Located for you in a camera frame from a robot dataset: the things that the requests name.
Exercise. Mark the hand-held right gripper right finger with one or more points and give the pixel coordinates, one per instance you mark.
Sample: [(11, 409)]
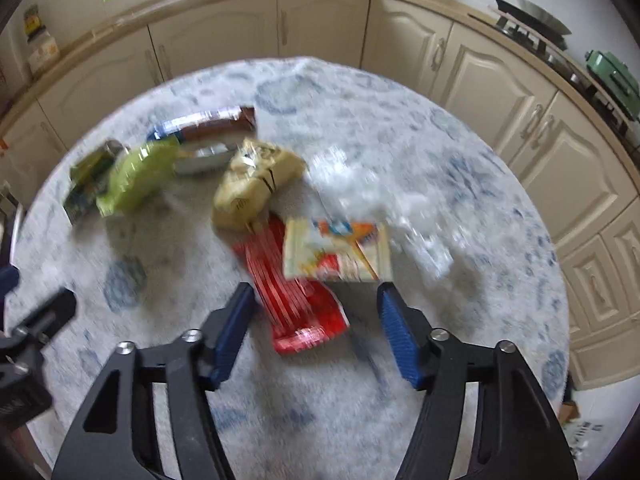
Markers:
[(400, 340)]

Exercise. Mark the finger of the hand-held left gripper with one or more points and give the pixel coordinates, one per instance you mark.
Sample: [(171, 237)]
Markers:
[(52, 310), (7, 282)]

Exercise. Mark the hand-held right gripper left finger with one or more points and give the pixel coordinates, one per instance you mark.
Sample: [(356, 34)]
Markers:
[(232, 340)]

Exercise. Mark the red snack wrapper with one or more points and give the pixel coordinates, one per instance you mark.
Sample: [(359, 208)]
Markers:
[(290, 310)]

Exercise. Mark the yellow white printed wrapper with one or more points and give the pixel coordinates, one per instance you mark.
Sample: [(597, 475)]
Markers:
[(310, 250)]

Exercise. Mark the dark green snack wrapper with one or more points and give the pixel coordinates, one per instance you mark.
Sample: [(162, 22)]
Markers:
[(82, 175)]

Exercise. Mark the light green snack wrapper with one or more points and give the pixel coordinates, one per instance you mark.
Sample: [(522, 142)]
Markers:
[(132, 177)]

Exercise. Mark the beige snack wrapper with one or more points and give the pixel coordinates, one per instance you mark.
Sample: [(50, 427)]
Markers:
[(245, 185)]

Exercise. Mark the cream cabinet door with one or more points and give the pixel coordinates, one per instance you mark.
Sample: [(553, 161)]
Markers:
[(405, 45), (95, 85), (215, 35), (490, 95), (325, 25), (580, 170), (25, 145)]

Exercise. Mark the crumpled translucent plastic bag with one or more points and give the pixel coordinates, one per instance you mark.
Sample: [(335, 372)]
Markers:
[(380, 200)]

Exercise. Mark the cream cabinet drawer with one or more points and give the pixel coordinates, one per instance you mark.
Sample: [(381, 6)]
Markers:
[(605, 365), (620, 255), (595, 280)]

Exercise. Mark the brown and blue wrapper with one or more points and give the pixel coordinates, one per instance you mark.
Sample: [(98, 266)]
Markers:
[(210, 122)]

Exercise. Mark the white orange box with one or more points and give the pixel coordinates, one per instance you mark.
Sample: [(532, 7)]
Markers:
[(44, 52)]

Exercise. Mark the yellow green box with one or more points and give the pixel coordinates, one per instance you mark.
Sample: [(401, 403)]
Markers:
[(32, 20)]

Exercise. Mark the cream kitchen base cabinets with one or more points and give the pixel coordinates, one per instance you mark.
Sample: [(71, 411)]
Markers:
[(215, 30)]

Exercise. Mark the black gas cooktop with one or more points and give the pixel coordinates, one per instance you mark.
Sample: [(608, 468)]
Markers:
[(565, 67)]

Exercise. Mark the green electric grill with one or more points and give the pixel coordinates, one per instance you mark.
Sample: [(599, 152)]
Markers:
[(617, 82)]

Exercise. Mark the black flat tray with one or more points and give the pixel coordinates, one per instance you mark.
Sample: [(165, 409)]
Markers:
[(510, 12)]

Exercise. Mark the steel pan lid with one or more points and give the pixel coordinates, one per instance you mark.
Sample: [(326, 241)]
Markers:
[(545, 17)]

